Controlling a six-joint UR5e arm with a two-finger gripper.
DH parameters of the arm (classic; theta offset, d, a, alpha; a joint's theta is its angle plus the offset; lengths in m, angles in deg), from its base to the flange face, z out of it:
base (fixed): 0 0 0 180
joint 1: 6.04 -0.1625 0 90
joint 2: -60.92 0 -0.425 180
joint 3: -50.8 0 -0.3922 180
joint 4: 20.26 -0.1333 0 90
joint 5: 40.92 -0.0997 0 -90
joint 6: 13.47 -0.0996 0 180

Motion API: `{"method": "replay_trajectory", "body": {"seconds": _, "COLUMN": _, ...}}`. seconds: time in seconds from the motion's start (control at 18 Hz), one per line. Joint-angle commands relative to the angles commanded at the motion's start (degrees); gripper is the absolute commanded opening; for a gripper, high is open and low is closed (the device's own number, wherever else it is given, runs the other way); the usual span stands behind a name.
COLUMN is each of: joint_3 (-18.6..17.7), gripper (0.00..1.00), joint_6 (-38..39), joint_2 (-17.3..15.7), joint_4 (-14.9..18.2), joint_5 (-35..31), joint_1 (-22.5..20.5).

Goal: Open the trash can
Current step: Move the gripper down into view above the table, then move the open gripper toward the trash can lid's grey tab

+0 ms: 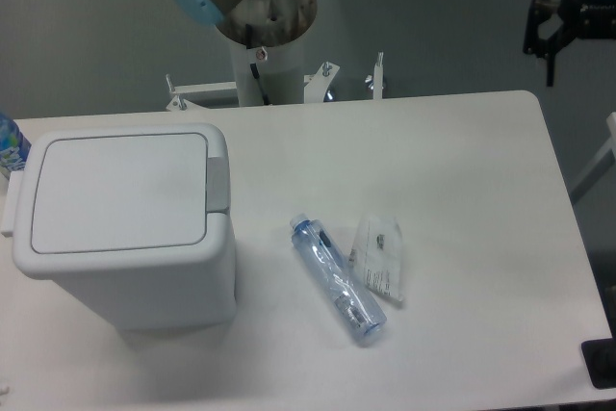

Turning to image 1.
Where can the clear plastic wrapper bag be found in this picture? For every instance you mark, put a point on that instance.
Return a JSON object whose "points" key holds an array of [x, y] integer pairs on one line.
{"points": [[376, 255]]}

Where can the white frame at right edge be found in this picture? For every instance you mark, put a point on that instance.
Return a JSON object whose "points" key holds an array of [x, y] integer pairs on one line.
{"points": [[597, 166]]}

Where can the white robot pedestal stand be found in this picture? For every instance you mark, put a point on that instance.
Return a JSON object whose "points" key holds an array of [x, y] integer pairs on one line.
{"points": [[270, 76]]}

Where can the blue green drink can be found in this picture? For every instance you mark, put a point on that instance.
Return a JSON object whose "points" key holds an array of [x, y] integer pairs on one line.
{"points": [[15, 147]]}

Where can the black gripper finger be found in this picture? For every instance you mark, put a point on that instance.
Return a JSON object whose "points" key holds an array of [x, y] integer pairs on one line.
{"points": [[539, 12]]}

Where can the white plastic trash can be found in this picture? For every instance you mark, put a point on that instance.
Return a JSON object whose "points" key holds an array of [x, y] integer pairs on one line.
{"points": [[134, 222]]}

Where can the black device at table edge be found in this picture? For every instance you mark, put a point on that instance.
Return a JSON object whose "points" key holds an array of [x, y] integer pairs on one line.
{"points": [[599, 357]]}

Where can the clear blue plastic bottle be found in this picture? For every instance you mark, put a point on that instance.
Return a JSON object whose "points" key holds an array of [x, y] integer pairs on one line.
{"points": [[359, 312]]}

